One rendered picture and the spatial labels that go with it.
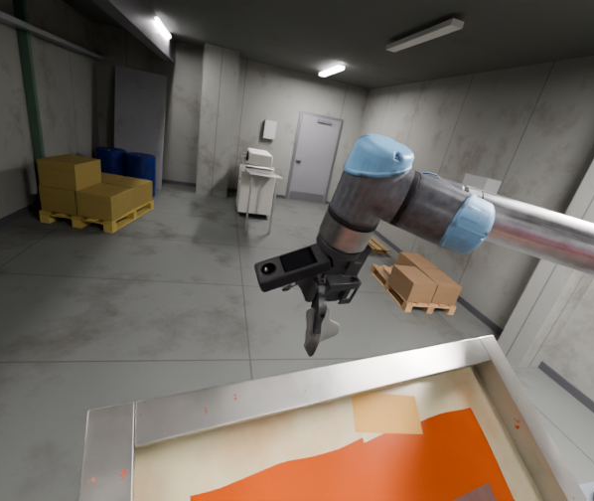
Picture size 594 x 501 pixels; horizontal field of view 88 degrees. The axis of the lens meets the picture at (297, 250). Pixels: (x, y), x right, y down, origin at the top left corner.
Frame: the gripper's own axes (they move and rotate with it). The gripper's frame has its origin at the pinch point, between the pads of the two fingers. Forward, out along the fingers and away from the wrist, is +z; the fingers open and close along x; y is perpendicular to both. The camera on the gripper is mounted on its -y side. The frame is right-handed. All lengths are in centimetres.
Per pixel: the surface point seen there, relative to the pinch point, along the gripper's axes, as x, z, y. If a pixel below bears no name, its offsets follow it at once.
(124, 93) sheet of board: 707, 185, -70
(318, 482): -25.2, -5.7, -7.2
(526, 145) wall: 200, -2, 364
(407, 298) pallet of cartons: 138, 180, 256
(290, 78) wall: 712, 81, 267
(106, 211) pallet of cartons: 371, 238, -77
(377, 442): -23.6, -6.1, 2.0
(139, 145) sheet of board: 658, 268, -44
